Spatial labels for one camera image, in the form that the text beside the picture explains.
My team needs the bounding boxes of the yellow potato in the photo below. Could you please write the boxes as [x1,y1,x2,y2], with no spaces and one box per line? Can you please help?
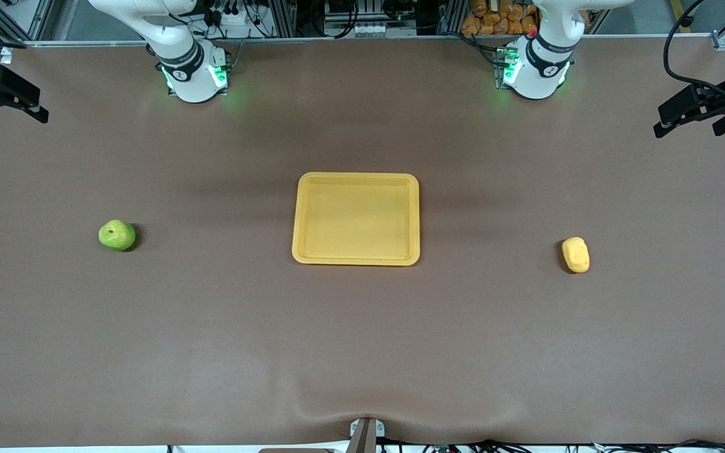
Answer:
[561,237,590,274]

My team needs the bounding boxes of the yellow plastic tray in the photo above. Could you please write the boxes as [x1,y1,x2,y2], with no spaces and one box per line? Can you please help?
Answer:
[292,172,420,267]

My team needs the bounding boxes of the bag of orange buns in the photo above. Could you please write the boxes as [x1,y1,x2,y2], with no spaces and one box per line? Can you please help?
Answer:
[461,0,539,36]

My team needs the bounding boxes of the white power strip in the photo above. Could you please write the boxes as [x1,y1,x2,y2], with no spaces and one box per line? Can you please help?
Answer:
[208,0,249,40]

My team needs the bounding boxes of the grey terminal block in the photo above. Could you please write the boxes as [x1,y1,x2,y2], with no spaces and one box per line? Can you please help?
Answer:
[353,22,404,38]

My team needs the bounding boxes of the brown table cover mat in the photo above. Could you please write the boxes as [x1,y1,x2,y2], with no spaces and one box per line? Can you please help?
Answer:
[0,35,725,449]

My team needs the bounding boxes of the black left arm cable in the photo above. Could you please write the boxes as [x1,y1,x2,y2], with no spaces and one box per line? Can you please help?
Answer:
[663,0,725,101]

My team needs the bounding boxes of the aluminium frame post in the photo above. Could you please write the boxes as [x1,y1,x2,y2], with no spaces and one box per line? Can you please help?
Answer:
[441,0,464,35]
[273,0,297,38]

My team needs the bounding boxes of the aluminium edge rail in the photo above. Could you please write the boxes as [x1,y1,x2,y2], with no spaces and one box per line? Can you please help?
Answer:
[0,35,725,48]

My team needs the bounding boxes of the black cable bundle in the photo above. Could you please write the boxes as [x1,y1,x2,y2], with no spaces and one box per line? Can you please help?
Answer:
[381,439,725,453]

